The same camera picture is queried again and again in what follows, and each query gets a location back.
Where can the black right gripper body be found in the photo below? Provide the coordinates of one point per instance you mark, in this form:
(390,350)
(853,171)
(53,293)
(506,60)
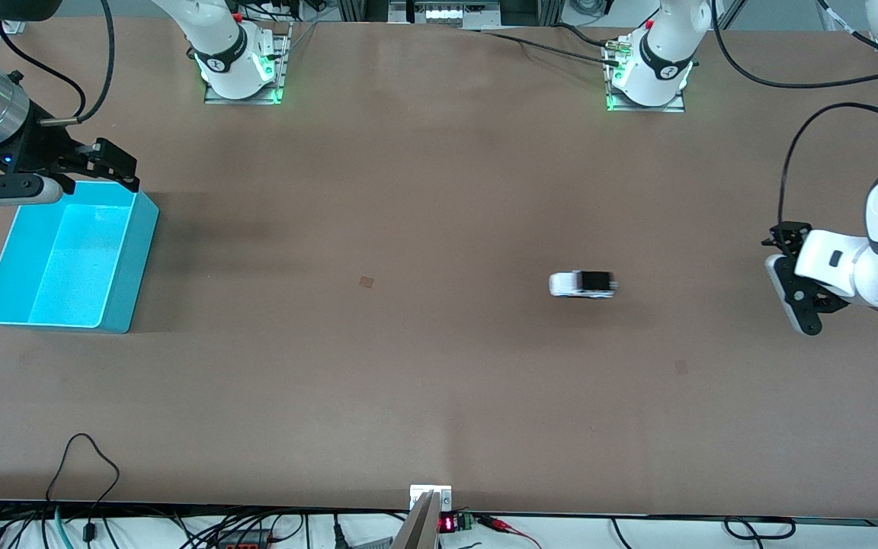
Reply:
(41,148)

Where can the white jeep toy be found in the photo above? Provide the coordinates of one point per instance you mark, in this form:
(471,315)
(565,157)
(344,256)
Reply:
(565,284)

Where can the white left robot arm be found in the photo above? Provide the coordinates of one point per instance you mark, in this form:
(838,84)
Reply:
(873,282)

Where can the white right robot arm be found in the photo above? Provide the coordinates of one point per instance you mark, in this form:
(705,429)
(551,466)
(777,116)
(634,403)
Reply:
(218,38)

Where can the teal plastic bin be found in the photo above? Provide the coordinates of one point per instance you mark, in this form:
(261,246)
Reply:
(65,259)

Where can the orange power strip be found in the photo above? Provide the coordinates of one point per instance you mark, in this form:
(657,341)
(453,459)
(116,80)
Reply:
(245,544)

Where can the red clip leads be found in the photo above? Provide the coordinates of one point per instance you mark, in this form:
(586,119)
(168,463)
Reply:
(496,523)

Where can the red digit display module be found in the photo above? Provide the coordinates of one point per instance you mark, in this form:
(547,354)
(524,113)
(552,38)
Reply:
(448,524)

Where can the aluminium profile bracket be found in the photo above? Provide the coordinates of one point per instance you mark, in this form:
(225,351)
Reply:
(12,28)

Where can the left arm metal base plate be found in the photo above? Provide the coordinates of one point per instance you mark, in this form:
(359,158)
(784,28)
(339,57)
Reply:
(671,107)

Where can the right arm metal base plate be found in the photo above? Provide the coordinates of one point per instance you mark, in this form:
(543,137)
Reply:
(284,61)

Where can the aluminium frame rack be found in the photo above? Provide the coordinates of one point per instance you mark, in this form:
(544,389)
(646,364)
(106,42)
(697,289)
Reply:
(363,9)

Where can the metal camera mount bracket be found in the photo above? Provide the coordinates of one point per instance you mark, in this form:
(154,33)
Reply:
(427,526)

